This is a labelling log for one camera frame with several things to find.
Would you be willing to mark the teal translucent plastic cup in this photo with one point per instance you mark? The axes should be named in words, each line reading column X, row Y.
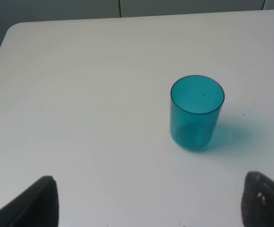
column 195, row 105

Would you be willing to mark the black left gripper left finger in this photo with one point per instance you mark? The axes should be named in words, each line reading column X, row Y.
column 37, row 206

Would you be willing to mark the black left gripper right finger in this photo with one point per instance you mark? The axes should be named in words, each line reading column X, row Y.
column 257, row 204

